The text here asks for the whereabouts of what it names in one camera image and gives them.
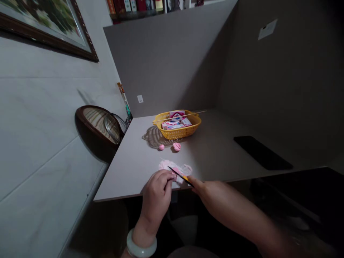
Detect yellow plastic basket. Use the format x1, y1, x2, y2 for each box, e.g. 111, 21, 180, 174
153, 110, 202, 140

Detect beige crochet doily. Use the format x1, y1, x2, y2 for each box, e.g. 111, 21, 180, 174
142, 125, 186, 149

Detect black smartphone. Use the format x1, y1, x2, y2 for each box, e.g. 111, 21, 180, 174
233, 135, 294, 171

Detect round dark wooden tray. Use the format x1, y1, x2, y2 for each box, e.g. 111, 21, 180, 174
74, 105, 126, 163

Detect shelf with books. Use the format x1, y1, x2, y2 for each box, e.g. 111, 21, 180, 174
106, 0, 232, 25

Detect orange handled stick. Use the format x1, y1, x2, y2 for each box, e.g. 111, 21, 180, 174
117, 82, 133, 120

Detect black and orange scissors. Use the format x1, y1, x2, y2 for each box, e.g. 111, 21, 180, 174
167, 166, 195, 188

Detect person's left hand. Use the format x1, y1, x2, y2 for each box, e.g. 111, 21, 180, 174
142, 169, 177, 220

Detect white and pink upright box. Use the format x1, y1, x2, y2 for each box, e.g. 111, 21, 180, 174
169, 110, 186, 123

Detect white paper note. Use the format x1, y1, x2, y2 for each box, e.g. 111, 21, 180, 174
258, 18, 278, 41

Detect round glass lid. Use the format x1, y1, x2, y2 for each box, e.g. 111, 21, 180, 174
103, 112, 127, 143

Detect framed picture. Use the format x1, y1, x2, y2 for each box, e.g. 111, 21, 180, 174
0, 0, 100, 63

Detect thin wooden stick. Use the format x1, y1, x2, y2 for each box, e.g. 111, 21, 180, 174
151, 110, 207, 124

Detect white box with blue print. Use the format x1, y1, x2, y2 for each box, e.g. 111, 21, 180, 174
162, 121, 185, 130

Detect person's right hand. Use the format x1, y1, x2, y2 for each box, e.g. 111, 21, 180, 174
188, 176, 235, 211

